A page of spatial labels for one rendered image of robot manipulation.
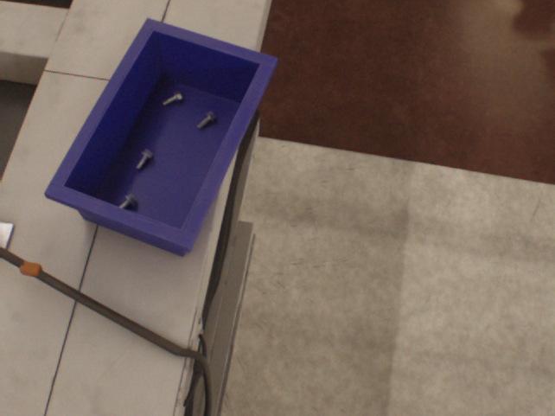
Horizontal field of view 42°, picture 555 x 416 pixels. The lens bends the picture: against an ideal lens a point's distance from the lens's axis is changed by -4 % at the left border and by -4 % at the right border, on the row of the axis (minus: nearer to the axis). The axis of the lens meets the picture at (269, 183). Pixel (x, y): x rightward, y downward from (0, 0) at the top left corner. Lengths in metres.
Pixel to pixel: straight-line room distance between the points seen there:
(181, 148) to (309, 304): 0.88
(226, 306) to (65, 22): 0.51
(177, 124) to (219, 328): 0.43
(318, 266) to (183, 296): 0.95
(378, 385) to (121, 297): 0.94
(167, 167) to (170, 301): 0.15
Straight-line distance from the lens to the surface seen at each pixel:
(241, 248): 1.23
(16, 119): 0.97
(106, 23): 0.95
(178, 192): 0.80
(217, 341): 1.17
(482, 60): 2.08
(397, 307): 1.68
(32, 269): 0.75
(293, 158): 1.80
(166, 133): 0.84
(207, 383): 0.80
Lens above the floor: 1.55
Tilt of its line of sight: 61 degrees down
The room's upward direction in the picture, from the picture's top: 6 degrees clockwise
